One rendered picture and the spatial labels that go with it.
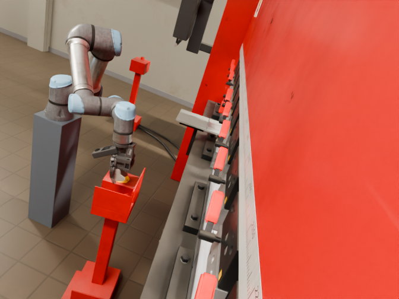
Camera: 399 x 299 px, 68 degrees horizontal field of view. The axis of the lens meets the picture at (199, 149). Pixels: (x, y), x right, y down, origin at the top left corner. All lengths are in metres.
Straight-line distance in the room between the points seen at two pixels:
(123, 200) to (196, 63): 3.60
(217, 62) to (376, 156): 2.28
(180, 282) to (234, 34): 1.91
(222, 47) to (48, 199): 1.64
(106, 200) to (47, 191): 0.81
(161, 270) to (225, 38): 1.86
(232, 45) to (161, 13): 2.51
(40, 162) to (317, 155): 1.83
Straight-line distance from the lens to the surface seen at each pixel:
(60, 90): 1.77
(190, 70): 4.72
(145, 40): 4.93
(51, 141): 1.87
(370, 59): 0.27
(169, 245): 1.04
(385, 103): 0.22
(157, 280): 0.94
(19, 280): 2.01
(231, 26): 2.42
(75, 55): 1.35
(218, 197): 0.57
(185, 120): 1.62
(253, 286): 0.34
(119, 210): 1.34
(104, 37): 1.47
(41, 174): 2.04
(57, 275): 2.02
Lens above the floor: 1.61
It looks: 27 degrees down
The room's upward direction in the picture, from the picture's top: 20 degrees clockwise
